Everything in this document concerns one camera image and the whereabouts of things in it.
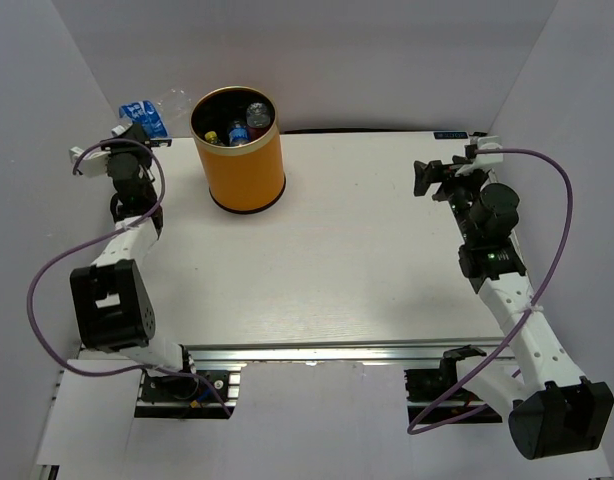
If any white connector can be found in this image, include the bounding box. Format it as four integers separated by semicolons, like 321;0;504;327
111;87;193;139

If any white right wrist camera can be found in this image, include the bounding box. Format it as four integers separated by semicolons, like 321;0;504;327
456;136;504;176

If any blue label plastic bottle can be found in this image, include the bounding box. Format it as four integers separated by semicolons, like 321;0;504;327
227;119;250;147

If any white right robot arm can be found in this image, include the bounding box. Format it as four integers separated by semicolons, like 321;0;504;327
413;160;614;460

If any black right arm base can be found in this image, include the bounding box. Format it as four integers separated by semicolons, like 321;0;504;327
405;345;502;428

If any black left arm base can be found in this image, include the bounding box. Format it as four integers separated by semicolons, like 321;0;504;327
134;359;247;420

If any yellow cap clear bottle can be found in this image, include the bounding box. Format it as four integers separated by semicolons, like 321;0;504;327
204;131;225;147

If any red label plastic bottle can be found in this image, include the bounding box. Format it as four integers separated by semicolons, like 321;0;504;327
246;102;271;140

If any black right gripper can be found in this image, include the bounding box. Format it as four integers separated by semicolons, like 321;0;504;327
413;156;488;244

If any orange cylindrical bin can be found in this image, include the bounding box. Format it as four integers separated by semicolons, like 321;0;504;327
189;86;287;215

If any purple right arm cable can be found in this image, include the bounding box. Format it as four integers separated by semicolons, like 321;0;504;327
405;147;573;436

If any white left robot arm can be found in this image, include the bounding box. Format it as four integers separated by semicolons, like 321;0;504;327
70;123;199;399

